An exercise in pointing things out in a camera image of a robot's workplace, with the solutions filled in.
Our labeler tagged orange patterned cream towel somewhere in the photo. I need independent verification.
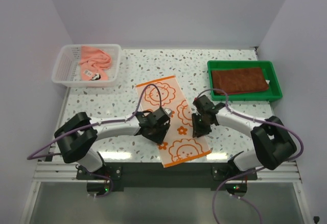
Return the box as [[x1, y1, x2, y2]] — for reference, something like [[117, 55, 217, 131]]
[[136, 76, 212, 168]]

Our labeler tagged brown towel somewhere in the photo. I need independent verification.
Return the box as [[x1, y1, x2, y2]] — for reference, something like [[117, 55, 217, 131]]
[[211, 68, 269, 95]]

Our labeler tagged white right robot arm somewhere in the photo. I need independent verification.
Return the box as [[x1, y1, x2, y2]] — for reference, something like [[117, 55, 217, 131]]
[[192, 95, 297, 180]]

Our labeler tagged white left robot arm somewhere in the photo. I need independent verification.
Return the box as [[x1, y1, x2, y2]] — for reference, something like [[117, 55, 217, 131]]
[[54, 107, 172, 180]]

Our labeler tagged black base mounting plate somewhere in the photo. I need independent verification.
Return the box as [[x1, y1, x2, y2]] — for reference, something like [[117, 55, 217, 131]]
[[76, 162, 241, 194]]

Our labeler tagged green plastic tray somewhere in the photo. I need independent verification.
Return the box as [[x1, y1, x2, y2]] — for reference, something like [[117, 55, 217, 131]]
[[207, 60, 283, 102]]

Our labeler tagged peach pink towel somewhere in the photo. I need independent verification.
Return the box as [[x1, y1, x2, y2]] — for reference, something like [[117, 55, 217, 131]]
[[79, 46, 112, 81]]

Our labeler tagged white plastic laundry basket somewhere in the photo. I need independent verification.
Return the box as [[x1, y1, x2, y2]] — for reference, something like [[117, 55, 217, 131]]
[[52, 44, 122, 87]]

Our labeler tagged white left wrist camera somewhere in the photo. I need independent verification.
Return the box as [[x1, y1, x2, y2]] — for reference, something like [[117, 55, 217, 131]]
[[163, 107, 172, 118]]

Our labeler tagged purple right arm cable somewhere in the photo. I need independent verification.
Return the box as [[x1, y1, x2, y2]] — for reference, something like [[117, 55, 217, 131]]
[[195, 88, 305, 224]]

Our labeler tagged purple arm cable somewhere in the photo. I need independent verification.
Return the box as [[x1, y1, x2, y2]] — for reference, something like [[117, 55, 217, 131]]
[[195, 88, 305, 224], [27, 83, 164, 198]]

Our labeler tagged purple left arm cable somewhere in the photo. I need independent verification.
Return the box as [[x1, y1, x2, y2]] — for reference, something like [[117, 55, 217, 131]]
[[27, 83, 164, 198]]

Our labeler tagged aluminium rail frame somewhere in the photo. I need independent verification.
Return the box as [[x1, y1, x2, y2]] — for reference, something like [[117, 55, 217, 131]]
[[19, 142, 310, 224]]

